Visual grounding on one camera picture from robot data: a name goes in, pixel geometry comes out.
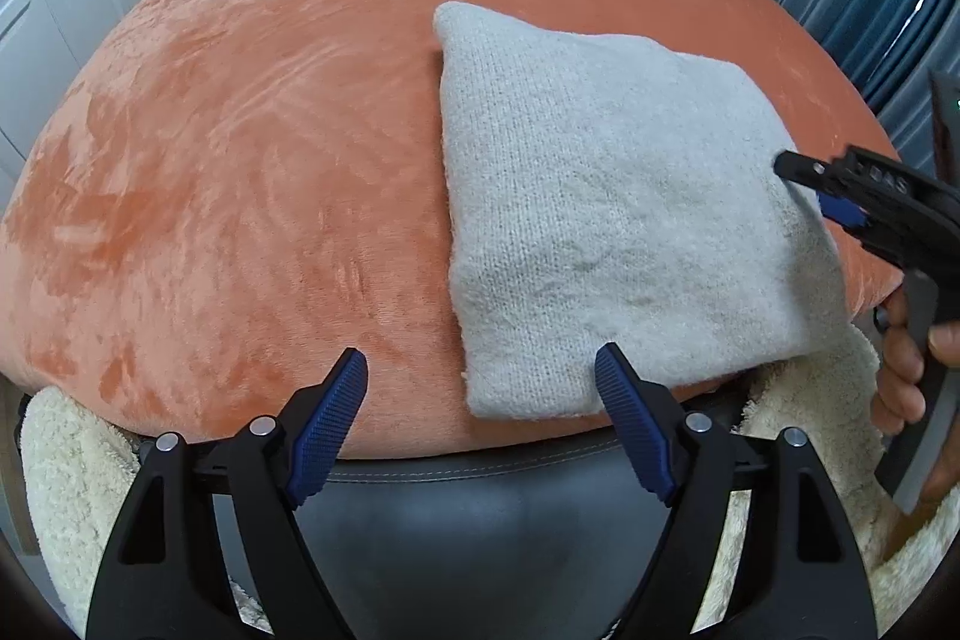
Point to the cream fleece cloth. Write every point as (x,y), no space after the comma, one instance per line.
(67,482)

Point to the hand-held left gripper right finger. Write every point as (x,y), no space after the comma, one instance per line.
(637,422)

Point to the orange plush blanket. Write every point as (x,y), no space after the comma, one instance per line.
(247,175)

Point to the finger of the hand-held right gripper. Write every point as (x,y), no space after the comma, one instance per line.
(844,212)
(806,168)

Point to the grey knit sweater black hearts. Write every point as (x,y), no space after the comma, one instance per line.
(622,212)

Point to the grey leather bed footboard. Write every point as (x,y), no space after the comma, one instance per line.
(465,535)

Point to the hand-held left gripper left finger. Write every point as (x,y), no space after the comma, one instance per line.
(330,415)

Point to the person's right hand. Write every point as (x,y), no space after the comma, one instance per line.
(892,377)

